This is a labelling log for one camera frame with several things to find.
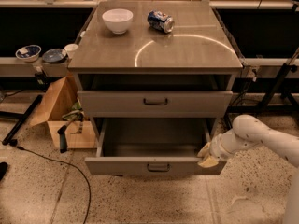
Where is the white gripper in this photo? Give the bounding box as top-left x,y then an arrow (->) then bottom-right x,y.
197,135 -> 233,168

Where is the grey drawer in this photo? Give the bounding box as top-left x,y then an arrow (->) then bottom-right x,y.
85,118 -> 225,176
78,91 -> 232,118

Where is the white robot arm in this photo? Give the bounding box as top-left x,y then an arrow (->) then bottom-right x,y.
197,115 -> 299,224

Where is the grey top drawer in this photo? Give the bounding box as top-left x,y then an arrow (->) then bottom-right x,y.
78,91 -> 232,118

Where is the grey drawer cabinet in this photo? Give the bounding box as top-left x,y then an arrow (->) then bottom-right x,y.
67,0 -> 244,142

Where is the black stand right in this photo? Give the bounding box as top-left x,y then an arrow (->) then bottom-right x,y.
257,47 -> 299,112

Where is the blue soda can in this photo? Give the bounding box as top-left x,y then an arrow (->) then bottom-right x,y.
148,10 -> 175,34

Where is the cardboard box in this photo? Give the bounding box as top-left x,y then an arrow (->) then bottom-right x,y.
30,76 -> 95,149

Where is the white bowl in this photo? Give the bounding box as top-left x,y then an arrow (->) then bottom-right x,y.
102,8 -> 134,35

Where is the white paper cup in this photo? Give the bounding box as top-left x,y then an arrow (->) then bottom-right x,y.
64,43 -> 78,59

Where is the black floor bar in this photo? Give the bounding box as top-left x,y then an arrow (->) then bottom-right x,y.
0,95 -> 42,146

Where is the blue patterned bowl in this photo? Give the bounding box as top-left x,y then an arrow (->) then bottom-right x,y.
15,45 -> 41,63

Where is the black floor cable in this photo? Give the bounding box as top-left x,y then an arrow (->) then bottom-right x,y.
16,145 -> 93,224

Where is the black handled tool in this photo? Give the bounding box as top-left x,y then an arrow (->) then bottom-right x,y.
57,118 -> 77,153

